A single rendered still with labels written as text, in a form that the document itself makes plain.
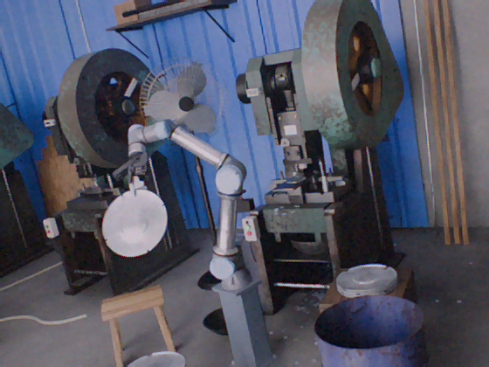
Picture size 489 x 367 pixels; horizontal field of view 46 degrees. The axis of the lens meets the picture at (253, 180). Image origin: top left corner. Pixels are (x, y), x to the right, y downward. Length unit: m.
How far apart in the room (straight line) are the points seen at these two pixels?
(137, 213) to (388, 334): 1.17
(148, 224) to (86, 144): 1.55
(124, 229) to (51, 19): 3.88
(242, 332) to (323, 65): 1.35
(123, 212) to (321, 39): 1.23
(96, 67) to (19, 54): 2.59
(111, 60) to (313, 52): 1.72
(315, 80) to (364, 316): 1.12
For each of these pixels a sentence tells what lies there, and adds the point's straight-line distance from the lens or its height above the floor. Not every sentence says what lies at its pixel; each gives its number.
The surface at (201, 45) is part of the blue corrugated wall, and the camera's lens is 4.99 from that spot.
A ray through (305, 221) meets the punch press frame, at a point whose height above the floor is 0.57.
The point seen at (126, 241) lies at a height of 0.89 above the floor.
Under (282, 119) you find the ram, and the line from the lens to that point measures 3.31.
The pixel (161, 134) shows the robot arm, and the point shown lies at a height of 1.27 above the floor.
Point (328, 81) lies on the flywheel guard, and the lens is 2.80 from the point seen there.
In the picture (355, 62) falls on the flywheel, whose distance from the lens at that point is 3.11.
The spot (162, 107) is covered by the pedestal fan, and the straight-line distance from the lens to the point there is 3.82.
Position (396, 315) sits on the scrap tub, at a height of 0.39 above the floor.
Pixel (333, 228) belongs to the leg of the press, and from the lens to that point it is 3.12.
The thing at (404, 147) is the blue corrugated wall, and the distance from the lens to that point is 4.38.
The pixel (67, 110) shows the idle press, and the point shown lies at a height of 1.40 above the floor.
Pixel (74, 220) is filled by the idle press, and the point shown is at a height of 0.59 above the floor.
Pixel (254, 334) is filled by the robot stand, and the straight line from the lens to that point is 2.95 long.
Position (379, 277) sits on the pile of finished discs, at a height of 0.39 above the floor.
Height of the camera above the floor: 1.57
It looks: 13 degrees down
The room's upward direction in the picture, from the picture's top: 11 degrees counter-clockwise
